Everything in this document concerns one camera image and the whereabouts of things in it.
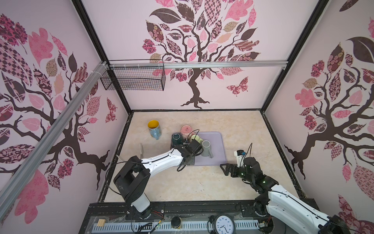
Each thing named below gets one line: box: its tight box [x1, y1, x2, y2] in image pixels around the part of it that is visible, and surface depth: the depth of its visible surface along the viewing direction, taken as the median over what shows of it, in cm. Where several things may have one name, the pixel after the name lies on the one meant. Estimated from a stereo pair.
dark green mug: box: [171, 132, 184, 147], surface depth 92 cm
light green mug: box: [190, 134, 204, 144], surface depth 94 cm
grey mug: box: [201, 139, 214, 159], surface depth 90 cm
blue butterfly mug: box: [147, 119, 162, 140], surface depth 99 cm
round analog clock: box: [213, 214, 236, 234], surface depth 69 cm
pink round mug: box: [180, 124, 193, 139], surface depth 96 cm
